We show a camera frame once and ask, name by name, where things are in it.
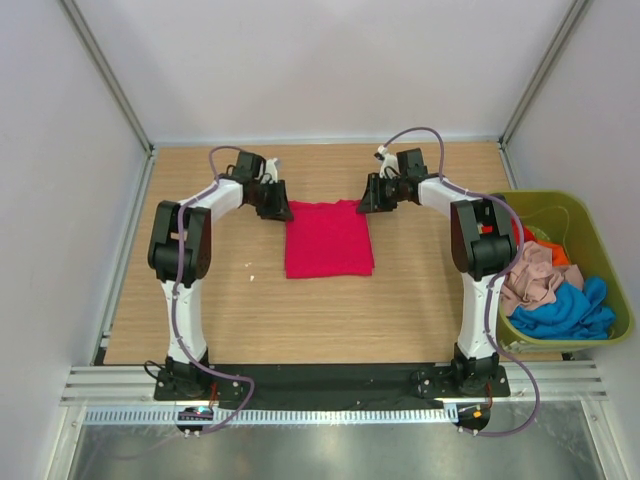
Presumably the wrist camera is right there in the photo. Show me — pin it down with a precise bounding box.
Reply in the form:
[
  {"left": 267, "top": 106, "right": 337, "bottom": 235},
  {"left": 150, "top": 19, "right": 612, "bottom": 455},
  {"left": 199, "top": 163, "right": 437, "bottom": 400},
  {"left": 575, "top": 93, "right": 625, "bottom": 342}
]
[
  {"left": 225, "top": 151, "right": 280, "bottom": 184},
  {"left": 374, "top": 145, "right": 428, "bottom": 179}
]

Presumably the magenta red t shirt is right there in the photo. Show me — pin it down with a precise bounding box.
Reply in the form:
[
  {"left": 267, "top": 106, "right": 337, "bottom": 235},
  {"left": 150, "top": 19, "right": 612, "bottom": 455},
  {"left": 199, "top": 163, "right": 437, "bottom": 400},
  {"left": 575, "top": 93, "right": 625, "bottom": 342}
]
[{"left": 284, "top": 200, "right": 375, "bottom": 279}]

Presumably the orange t shirt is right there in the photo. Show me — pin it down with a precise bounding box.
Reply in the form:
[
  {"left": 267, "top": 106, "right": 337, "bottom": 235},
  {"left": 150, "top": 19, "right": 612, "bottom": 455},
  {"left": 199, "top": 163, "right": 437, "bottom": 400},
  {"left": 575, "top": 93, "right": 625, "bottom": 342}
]
[{"left": 537, "top": 240, "right": 571, "bottom": 266}]

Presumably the aluminium frame rail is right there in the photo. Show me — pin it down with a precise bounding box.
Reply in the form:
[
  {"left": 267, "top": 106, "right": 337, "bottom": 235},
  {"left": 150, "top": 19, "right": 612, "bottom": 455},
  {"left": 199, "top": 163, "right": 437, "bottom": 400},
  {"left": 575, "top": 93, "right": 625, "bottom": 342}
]
[{"left": 60, "top": 360, "right": 608, "bottom": 406}]

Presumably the red t shirt in bin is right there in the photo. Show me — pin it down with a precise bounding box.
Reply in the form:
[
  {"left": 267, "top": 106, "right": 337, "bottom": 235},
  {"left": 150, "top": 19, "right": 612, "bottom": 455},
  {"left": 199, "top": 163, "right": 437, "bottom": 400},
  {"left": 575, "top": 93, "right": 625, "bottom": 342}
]
[{"left": 511, "top": 220, "right": 536, "bottom": 245}]

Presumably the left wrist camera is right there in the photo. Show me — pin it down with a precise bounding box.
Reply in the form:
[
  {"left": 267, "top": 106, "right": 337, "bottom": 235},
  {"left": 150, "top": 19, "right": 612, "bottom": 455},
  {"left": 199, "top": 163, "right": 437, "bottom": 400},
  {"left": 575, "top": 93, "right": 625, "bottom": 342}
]
[{"left": 225, "top": 151, "right": 280, "bottom": 184}]

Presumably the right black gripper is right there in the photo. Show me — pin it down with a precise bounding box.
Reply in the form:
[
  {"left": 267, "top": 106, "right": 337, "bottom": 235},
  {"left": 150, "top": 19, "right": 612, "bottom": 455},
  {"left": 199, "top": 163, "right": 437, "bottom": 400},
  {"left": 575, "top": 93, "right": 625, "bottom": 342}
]
[{"left": 355, "top": 173, "right": 406, "bottom": 214}]

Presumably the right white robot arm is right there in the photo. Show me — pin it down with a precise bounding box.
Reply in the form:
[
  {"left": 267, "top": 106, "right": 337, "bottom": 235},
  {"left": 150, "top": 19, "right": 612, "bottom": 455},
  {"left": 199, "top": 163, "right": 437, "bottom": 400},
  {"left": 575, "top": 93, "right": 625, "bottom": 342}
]
[{"left": 357, "top": 173, "right": 517, "bottom": 396}]

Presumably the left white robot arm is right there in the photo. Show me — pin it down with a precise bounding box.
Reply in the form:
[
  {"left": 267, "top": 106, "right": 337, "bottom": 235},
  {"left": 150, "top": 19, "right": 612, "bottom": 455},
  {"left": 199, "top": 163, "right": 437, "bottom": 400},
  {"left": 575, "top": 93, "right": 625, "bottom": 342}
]
[{"left": 147, "top": 178, "right": 293, "bottom": 400}]

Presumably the white slotted cable duct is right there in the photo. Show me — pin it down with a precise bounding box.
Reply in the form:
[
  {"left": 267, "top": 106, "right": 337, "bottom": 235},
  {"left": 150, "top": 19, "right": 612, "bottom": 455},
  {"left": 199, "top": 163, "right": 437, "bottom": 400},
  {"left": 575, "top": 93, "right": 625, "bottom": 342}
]
[{"left": 84, "top": 404, "right": 458, "bottom": 427}]

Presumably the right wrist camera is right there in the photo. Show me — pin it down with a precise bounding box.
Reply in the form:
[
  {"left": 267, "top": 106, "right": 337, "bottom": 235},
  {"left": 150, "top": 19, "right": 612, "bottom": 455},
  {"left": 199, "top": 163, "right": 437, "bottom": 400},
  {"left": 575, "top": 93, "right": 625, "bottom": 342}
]
[{"left": 374, "top": 145, "right": 428, "bottom": 179}]

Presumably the left aluminium corner post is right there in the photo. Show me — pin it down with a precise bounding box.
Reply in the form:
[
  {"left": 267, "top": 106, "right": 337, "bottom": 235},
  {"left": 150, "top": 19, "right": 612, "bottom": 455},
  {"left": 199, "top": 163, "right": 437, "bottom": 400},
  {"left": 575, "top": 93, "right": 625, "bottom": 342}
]
[{"left": 58, "top": 0, "right": 154, "bottom": 156}]

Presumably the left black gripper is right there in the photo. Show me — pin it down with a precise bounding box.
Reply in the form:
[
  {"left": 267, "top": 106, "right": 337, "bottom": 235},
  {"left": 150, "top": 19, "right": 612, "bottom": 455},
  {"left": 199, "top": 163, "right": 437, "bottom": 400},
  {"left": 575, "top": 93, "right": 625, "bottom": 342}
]
[{"left": 248, "top": 179, "right": 294, "bottom": 222}]

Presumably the blue t shirt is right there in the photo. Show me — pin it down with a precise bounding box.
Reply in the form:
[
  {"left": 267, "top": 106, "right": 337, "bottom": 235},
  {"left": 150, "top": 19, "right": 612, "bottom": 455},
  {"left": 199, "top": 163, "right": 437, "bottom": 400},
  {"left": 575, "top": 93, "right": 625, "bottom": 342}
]
[{"left": 508, "top": 276, "right": 616, "bottom": 341}]

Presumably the beige pink t shirt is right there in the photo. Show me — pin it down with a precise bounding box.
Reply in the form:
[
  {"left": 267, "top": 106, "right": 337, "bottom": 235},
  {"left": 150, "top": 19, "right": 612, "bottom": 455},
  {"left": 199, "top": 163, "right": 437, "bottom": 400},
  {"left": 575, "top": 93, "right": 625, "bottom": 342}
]
[{"left": 500, "top": 241, "right": 585, "bottom": 316}]

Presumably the aluminium corner post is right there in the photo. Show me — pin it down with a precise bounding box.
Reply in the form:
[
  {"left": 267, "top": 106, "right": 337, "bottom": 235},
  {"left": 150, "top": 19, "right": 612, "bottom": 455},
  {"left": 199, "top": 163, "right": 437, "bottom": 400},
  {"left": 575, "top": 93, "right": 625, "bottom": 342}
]
[
  {"left": 58, "top": 0, "right": 154, "bottom": 156},
  {"left": 497, "top": 0, "right": 594, "bottom": 151}
]

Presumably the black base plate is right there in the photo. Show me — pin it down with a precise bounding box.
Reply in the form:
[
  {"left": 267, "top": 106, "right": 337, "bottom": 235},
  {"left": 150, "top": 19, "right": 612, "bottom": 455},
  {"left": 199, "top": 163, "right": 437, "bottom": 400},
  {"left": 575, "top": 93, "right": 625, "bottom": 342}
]
[{"left": 144, "top": 362, "right": 510, "bottom": 410}]

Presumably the olive green plastic bin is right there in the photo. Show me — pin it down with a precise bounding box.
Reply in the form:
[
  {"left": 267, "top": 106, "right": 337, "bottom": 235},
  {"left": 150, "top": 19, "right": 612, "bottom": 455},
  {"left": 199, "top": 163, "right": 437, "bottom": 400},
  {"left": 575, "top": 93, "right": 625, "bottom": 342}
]
[{"left": 497, "top": 190, "right": 635, "bottom": 353}]

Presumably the right aluminium corner post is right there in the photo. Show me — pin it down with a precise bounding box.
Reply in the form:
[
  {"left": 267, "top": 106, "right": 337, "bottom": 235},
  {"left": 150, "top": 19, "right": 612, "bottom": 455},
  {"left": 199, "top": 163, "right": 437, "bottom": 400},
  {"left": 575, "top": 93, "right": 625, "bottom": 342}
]
[{"left": 497, "top": 0, "right": 594, "bottom": 151}]

